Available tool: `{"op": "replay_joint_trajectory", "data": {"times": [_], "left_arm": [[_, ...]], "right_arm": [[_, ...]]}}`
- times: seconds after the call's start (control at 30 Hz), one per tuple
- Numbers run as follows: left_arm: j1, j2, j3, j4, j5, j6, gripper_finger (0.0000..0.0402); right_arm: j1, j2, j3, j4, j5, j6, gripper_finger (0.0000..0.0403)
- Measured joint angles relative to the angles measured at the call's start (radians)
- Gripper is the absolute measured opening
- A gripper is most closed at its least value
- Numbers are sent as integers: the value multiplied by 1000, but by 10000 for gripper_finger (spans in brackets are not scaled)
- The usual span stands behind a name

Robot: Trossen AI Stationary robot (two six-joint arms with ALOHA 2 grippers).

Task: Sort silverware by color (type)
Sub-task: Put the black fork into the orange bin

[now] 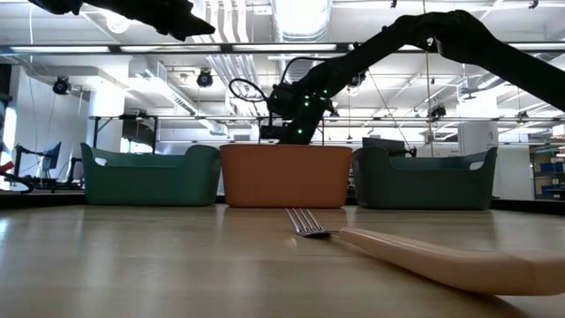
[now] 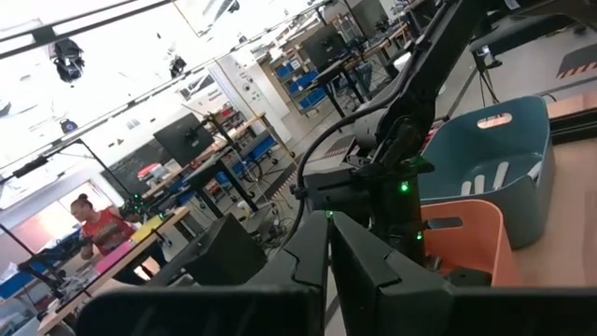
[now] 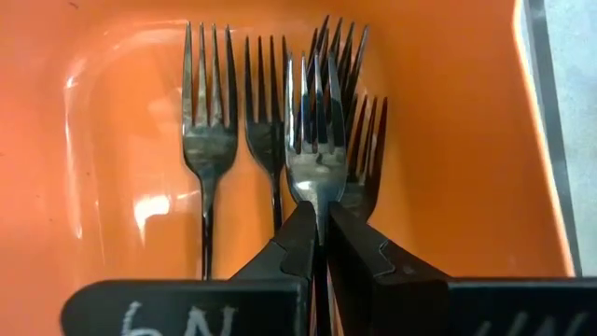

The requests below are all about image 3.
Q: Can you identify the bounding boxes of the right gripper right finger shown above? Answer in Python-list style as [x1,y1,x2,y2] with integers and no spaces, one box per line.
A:
[327,201,597,336]

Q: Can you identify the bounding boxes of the black metal fork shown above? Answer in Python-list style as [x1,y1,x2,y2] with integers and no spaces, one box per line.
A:
[305,14,370,141]
[243,35,289,234]
[284,51,349,336]
[181,21,240,281]

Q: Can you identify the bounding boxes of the orange plastic bin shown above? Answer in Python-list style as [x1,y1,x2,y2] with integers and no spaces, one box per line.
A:
[0,0,577,336]

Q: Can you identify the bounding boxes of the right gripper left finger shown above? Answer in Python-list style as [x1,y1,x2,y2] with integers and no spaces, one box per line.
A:
[60,201,318,336]

